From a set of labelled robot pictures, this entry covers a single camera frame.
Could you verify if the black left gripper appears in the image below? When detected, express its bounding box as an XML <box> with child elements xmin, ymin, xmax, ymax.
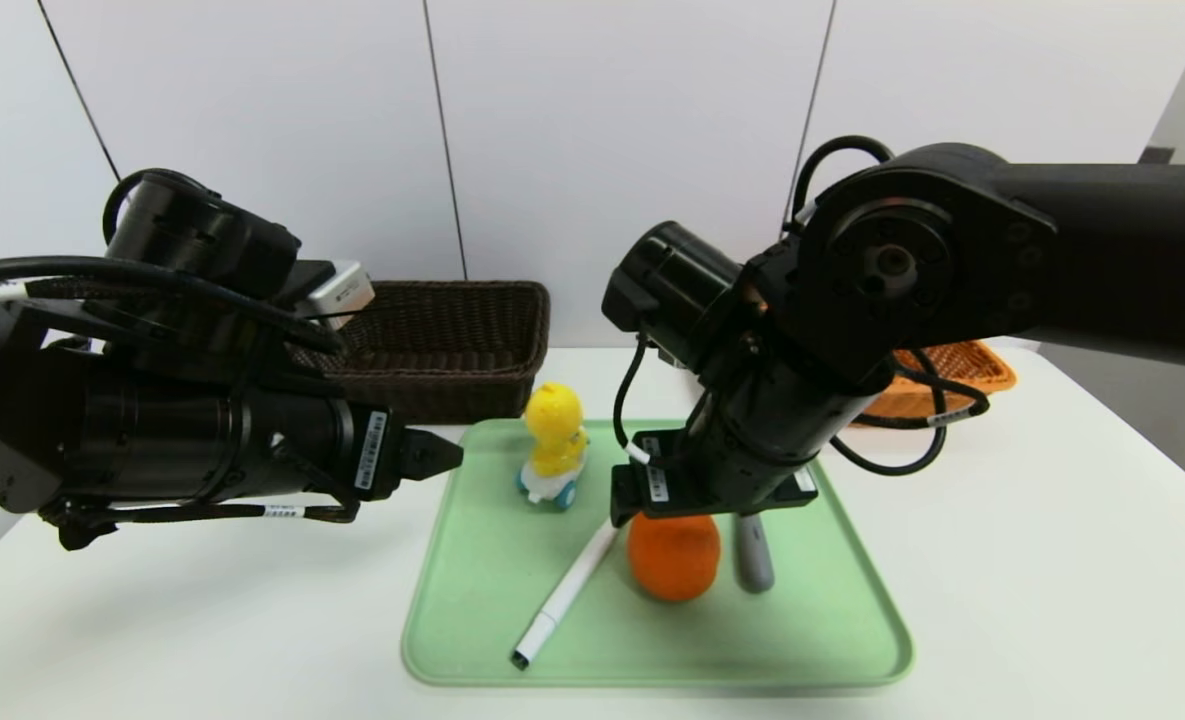
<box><xmin>227</xmin><ymin>384</ymin><xmax>465</xmax><ymax>503</ymax></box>

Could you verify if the yellow duck toy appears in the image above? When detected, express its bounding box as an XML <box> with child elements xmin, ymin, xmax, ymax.
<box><xmin>514</xmin><ymin>382</ymin><xmax>589</xmax><ymax>510</ymax></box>

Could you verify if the white marker pen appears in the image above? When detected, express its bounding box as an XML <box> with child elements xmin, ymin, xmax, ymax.
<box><xmin>511</xmin><ymin>520</ymin><xmax>621</xmax><ymax>669</ymax></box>

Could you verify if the orange fruit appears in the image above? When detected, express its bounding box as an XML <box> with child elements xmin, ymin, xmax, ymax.
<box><xmin>628</xmin><ymin>513</ymin><xmax>722</xmax><ymax>603</ymax></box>

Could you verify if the dark brown wicker basket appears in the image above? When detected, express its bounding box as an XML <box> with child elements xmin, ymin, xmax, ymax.
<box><xmin>287</xmin><ymin>280</ymin><xmax>551</xmax><ymax>426</ymax></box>

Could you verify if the orange wicker basket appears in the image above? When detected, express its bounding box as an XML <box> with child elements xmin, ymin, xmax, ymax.
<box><xmin>852</xmin><ymin>340</ymin><xmax>1018</xmax><ymax>426</ymax></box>

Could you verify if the light green plastic tray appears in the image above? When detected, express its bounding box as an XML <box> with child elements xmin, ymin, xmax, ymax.
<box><xmin>402</xmin><ymin>418</ymin><xmax>913</xmax><ymax>688</ymax></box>

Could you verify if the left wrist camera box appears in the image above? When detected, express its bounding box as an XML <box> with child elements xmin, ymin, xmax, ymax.
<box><xmin>297</xmin><ymin>260</ymin><xmax>376</xmax><ymax>323</ymax></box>

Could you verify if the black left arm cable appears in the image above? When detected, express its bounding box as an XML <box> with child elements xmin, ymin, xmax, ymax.
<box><xmin>0</xmin><ymin>255</ymin><xmax>348</xmax><ymax>353</ymax></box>

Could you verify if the white peeler with grey handle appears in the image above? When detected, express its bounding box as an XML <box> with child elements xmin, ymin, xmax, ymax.
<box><xmin>735</xmin><ymin>513</ymin><xmax>775</xmax><ymax>593</ymax></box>

